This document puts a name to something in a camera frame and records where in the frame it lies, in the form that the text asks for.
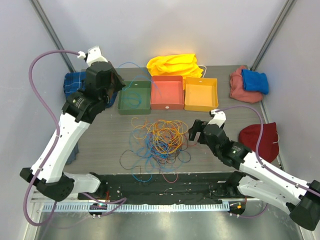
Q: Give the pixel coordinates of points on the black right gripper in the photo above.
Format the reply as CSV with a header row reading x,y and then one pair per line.
x,y
198,126

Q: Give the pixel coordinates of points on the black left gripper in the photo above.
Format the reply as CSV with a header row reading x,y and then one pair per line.
x,y
119,83

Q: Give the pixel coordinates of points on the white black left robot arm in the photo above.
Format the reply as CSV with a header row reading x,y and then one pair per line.
x,y
78,113

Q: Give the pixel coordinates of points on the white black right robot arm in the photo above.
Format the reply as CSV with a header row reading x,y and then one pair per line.
x,y
259,179

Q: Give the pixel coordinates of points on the green plastic bin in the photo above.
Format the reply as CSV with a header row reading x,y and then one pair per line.
x,y
134,98

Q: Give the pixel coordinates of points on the yellow plastic bin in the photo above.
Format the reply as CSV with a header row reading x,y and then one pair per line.
x,y
201,94

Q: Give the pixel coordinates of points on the blue plaid cloth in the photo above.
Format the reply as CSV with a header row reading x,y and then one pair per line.
x,y
72,82

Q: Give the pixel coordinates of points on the red plastic bin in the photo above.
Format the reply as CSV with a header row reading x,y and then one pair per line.
x,y
167,93

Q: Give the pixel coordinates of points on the pink cloth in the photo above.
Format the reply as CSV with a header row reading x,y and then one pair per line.
x,y
237,90

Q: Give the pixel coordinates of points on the yellow cloth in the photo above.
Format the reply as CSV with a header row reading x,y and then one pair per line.
x,y
185,65

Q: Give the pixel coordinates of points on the blue towel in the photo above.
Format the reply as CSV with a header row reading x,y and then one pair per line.
x,y
255,82

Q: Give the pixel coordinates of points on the dark red cloth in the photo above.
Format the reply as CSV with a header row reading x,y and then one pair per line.
x,y
269,144

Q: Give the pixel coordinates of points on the grey cloth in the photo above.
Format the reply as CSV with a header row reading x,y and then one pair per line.
x,y
73,155

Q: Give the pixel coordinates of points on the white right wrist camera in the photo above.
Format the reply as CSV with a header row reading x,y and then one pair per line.
x,y
218,117

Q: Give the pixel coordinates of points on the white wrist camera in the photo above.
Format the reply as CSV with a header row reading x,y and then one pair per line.
x,y
93,55
218,117

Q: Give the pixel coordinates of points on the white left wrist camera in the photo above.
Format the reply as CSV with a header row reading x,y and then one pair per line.
x,y
93,55

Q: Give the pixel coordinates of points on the white slotted cable duct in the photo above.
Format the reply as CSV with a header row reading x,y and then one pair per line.
x,y
93,207

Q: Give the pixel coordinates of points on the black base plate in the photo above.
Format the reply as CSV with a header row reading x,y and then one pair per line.
x,y
169,189

